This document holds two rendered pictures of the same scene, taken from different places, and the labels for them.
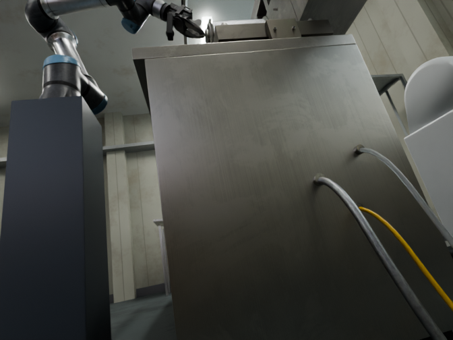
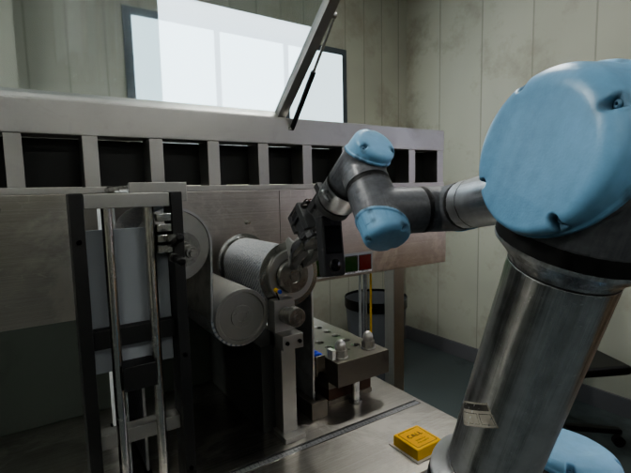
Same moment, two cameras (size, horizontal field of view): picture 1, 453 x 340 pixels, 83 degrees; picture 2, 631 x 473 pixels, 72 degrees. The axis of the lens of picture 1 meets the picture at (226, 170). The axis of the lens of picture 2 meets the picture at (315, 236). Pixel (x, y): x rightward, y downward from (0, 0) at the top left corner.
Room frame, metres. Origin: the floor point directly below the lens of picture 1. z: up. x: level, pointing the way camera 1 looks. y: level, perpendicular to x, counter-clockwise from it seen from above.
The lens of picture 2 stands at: (1.22, 0.86, 1.44)
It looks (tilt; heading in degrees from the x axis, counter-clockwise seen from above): 6 degrees down; 247
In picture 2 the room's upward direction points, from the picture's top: 1 degrees counter-clockwise
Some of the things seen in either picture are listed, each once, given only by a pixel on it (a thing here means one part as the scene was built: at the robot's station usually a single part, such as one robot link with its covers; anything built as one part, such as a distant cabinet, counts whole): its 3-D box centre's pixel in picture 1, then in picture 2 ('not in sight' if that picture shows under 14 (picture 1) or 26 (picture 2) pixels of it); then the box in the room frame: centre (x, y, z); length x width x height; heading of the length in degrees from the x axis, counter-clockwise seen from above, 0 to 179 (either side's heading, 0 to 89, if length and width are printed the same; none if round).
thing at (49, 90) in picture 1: (62, 102); not in sight; (0.75, 0.52, 0.95); 0.15 x 0.15 x 0.10
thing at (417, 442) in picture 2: not in sight; (417, 442); (0.70, 0.15, 0.91); 0.07 x 0.07 x 0.02; 10
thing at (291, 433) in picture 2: not in sight; (287, 369); (0.93, 0.00, 1.05); 0.06 x 0.05 x 0.31; 100
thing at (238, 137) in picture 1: (231, 239); not in sight; (1.84, 0.06, 0.43); 2.52 x 0.64 x 0.86; 10
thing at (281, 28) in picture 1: (284, 33); not in sight; (0.66, -0.27, 0.97); 0.10 x 0.03 x 0.11; 100
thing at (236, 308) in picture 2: not in sight; (220, 304); (1.04, -0.15, 1.18); 0.26 x 0.12 x 0.12; 100
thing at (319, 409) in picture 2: not in sight; (289, 388); (0.86, -0.18, 0.92); 0.28 x 0.04 x 0.04; 100
